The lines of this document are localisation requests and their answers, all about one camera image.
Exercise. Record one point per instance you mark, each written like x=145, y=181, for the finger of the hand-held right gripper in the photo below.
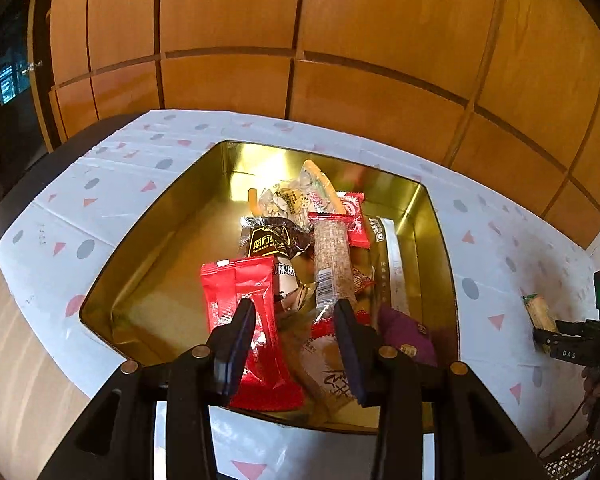
x=565, y=352
x=575, y=327

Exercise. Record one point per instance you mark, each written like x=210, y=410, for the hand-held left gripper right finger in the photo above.
x=350, y=355

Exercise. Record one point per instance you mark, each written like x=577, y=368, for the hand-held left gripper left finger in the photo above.
x=235, y=345

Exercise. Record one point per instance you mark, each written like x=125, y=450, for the white orange pastry packet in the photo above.
x=320, y=370

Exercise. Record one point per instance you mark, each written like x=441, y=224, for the green-ended cracker packet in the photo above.
x=537, y=310

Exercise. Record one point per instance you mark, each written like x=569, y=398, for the large red snack packet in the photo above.
x=220, y=290

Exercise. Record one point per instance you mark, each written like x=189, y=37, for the purple snack packet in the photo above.
x=405, y=335

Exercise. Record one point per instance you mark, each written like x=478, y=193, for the red and gold candy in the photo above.
x=364, y=282

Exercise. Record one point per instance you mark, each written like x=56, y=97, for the red-ended sesame bar packet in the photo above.
x=332, y=260

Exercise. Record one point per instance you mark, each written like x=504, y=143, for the long white gold sachet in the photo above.
x=395, y=260

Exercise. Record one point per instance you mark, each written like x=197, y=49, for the brown and yellow snack packet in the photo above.
x=275, y=245

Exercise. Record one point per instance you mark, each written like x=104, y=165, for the dark box with gold interior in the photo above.
x=180, y=240

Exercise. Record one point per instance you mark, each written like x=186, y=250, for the small red snack packet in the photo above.
x=358, y=222

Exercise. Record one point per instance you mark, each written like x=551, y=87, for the clear orange seed packet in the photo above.
x=290, y=202

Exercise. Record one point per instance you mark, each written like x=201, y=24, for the person's right hand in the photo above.
x=595, y=385

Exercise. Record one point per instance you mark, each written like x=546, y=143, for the wicker chair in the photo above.
x=575, y=457

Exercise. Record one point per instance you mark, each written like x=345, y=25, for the patterned pale tablecloth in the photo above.
x=80, y=210

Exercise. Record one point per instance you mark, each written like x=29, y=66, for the wooden panelled cabinet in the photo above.
x=380, y=35

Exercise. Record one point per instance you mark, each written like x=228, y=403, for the window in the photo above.
x=12, y=77

